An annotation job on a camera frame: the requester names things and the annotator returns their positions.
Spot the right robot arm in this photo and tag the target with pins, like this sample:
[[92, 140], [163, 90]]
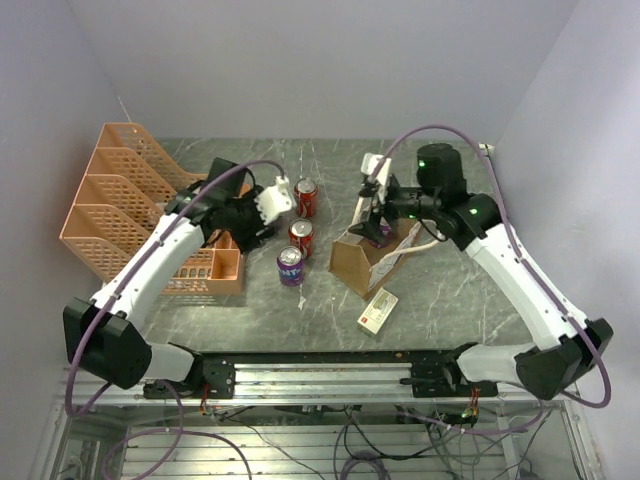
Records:
[[565, 343]]

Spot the red cola can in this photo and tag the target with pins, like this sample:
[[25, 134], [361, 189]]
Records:
[[306, 195], [301, 233]]

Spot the purple Fanta can front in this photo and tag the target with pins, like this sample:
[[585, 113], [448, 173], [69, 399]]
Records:
[[290, 263]]

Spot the purple fanta can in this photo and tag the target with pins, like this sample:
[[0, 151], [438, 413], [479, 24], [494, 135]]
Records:
[[290, 263], [387, 234]]

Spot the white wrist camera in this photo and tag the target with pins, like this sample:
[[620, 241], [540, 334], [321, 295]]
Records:
[[376, 178], [274, 200]]

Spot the aluminium corner rail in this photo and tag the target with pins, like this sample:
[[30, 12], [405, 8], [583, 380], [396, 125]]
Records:
[[486, 156]]

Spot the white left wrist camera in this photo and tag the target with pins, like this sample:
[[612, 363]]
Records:
[[274, 200]]

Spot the small white cardboard box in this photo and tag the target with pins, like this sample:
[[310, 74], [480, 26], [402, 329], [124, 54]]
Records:
[[377, 312]]

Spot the red cola can middle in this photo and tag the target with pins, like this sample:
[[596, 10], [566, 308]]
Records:
[[301, 233]]

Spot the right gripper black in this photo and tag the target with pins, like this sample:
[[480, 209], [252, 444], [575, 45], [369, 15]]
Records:
[[370, 229]]

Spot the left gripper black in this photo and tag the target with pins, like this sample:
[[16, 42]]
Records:
[[251, 239]]

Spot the aluminium mounting rail frame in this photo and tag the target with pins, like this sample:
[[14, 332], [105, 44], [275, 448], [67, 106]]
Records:
[[360, 415]]

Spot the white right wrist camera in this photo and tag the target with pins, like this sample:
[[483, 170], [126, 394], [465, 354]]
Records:
[[376, 178]]

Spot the red cola can back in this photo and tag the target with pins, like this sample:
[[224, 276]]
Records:
[[306, 195]]

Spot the orange plastic desk organizer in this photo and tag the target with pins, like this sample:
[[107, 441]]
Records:
[[128, 181]]

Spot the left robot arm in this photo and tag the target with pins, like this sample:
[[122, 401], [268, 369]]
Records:
[[103, 334]]

